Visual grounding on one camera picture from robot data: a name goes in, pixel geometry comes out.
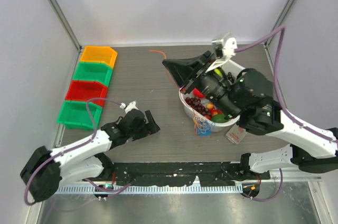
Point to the green storage bin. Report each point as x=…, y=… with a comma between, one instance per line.
x=93, y=71
x=74, y=115

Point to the red apple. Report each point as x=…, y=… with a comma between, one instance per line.
x=198, y=94

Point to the red yellow lychee fruit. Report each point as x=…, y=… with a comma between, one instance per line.
x=210, y=106

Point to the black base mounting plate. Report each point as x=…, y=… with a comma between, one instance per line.
x=178, y=174

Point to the yellow green pear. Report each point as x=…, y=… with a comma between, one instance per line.
x=218, y=72

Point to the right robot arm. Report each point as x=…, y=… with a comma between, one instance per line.
x=246, y=95

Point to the red storage bin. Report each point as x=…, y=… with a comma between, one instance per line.
x=84, y=90

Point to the white plastic fruit basket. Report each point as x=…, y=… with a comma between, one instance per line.
x=219, y=126

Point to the white slotted cable duct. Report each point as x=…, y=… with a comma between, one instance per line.
x=195, y=188

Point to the lower green storage bin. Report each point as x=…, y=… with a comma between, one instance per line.
x=74, y=115

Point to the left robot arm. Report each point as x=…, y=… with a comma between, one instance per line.
x=48, y=170

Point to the upper green storage bin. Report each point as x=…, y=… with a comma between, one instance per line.
x=93, y=71

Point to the green lime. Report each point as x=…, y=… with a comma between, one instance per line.
x=219, y=118

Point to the orange storage bin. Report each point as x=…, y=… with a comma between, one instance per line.
x=99, y=54

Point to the black grape bunch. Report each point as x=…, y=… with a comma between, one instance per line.
x=231, y=78

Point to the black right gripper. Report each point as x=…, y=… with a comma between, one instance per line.
x=184, y=70

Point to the dark purple grape bunch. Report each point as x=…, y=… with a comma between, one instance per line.
x=195, y=104

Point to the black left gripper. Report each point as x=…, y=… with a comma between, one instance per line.
x=152, y=127

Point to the transparent plastic card packet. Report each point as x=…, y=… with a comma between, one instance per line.
x=236, y=134

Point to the red strawberry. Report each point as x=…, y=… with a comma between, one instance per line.
x=215, y=112

